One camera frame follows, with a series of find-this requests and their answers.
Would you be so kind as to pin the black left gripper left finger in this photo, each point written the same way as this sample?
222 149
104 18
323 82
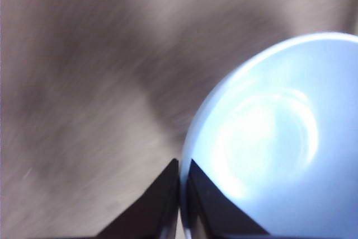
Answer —
151 213

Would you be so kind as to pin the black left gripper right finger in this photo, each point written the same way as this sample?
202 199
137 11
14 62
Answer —
212 211

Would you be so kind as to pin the blue ribbed bowl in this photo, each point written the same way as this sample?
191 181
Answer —
279 110

